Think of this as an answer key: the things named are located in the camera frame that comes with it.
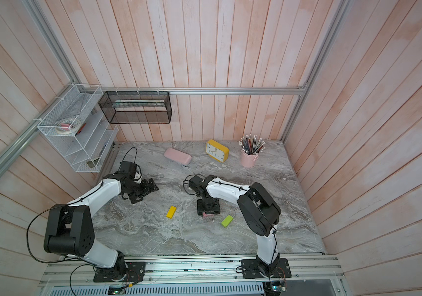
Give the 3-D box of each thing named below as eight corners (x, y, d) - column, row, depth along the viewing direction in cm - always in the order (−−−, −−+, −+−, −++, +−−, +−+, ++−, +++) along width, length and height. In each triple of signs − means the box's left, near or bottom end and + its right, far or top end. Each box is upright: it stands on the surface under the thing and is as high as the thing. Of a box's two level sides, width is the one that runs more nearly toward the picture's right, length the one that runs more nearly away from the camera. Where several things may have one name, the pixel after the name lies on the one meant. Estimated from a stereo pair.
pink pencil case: (163, 156, 115) (162, 153, 113) (169, 149, 119) (169, 146, 117) (187, 167, 109) (187, 164, 107) (193, 158, 114) (193, 155, 111)
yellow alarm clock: (204, 153, 116) (204, 144, 109) (210, 147, 119) (210, 138, 113) (224, 164, 110) (225, 155, 104) (229, 157, 114) (231, 148, 107)
